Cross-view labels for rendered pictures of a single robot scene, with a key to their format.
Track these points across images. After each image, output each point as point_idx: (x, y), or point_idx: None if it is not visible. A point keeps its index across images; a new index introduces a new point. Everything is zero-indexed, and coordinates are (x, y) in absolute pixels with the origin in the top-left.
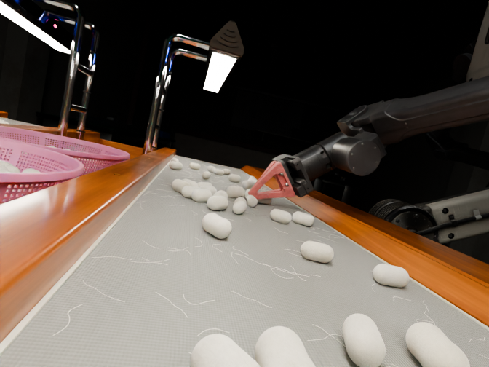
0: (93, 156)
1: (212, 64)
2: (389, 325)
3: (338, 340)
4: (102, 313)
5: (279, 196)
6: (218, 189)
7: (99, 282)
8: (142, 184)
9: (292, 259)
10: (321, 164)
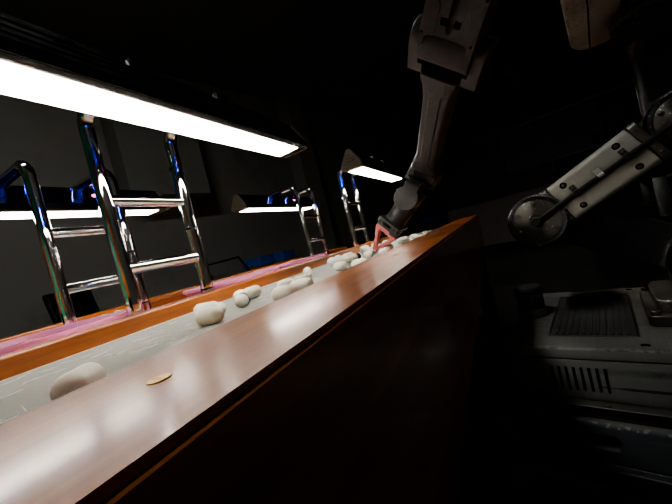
0: (296, 263)
1: (361, 174)
2: (318, 281)
3: None
4: None
5: (388, 242)
6: None
7: None
8: (307, 266)
9: (328, 273)
10: (401, 211)
